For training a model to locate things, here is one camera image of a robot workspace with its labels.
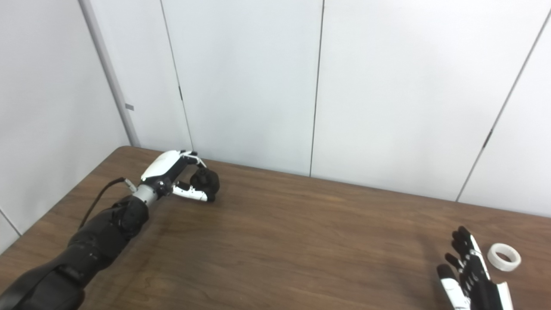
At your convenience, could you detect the white ring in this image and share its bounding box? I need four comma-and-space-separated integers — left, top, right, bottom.
487, 243, 522, 272

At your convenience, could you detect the grey wall corner post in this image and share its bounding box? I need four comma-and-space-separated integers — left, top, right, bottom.
79, 0, 141, 148

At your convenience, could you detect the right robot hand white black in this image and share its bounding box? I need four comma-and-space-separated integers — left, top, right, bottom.
437, 226, 514, 310

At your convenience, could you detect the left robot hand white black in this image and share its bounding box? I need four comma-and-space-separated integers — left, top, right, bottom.
141, 150, 216, 203

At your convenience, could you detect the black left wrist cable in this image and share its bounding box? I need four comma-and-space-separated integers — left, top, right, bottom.
77, 177, 137, 229

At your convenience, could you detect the round black part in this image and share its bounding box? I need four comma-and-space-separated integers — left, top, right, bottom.
190, 168, 220, 202

